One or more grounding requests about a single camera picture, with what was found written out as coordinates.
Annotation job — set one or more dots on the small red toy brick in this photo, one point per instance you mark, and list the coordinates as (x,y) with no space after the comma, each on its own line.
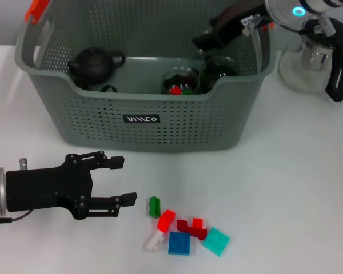
(175,90)

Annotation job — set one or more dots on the blue flat toy brick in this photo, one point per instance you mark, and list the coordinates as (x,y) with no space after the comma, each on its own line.
(178,242)

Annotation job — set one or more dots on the dark red toy brick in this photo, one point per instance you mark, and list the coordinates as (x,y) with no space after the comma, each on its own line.
(183,226)
(200,232)

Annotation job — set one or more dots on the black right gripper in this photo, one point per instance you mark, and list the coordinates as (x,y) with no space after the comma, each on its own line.
(237,20)

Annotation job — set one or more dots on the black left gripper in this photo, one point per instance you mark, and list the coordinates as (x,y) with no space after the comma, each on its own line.
(45,188)

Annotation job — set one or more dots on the small black clay teacup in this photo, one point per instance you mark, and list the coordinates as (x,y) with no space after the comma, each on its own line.
(80,84)

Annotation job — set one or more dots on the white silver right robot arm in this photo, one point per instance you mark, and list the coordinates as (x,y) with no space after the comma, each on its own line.
(303,11)

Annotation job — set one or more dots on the glass teapot with black lid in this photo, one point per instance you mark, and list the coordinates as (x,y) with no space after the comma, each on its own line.
(303,71)

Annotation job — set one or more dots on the black clay teapot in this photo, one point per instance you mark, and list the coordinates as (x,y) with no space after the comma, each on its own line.
(93,64)

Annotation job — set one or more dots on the grey perforated storage basket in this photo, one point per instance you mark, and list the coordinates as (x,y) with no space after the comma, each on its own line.
(174,125)

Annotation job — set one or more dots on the teal toy brick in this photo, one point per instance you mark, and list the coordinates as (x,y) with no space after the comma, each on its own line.
(215,242)

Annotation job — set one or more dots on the green toy brick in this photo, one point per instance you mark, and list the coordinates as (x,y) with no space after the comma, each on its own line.
(154,207)
(186,92)

